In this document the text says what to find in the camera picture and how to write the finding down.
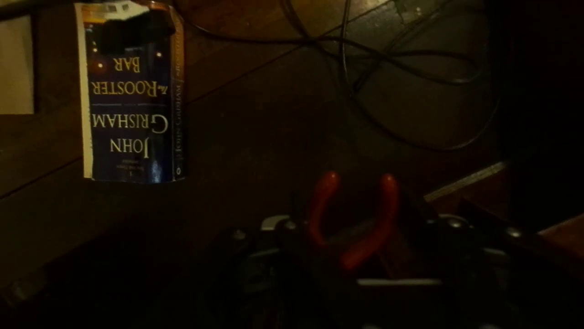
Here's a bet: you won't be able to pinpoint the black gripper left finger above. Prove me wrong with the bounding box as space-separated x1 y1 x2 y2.
234 211 334 329

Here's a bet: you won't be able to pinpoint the dark wooden secretary desk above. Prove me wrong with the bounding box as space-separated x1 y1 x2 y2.
0 0 584 329

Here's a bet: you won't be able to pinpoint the red handled pliers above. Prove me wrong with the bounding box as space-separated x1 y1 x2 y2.
305 169 404 288

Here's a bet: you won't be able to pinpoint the black USB cable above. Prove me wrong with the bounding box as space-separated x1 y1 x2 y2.
181 0 502 153

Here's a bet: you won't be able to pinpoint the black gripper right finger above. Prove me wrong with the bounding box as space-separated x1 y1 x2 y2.
418 208 532 329

